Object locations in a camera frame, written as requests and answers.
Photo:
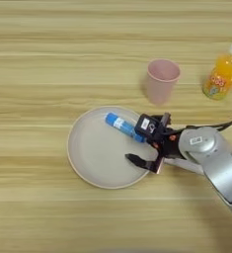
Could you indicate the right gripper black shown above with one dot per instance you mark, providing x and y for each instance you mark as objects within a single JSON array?
[{"x": 168, "y": 143}]

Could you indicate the pink plastic cup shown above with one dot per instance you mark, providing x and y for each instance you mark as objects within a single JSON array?
[{"x": 160, "y": 89}]

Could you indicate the beige round plate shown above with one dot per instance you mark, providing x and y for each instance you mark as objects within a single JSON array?
[{"x": 97, "y": 158}]

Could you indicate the orange juice bottle white cap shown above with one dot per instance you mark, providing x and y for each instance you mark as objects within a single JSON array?
[{"x": 221, "y": 77}]

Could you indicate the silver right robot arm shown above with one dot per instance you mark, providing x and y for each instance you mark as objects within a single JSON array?
[{"x": 216, "y": 158}]

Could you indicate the small black box white label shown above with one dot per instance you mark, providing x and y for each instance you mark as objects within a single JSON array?
[{"x": 146, "y": 125}]

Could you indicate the blue glue stick tube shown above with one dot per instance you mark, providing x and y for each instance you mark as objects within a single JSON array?
[{"x": 120, "y": 123}]

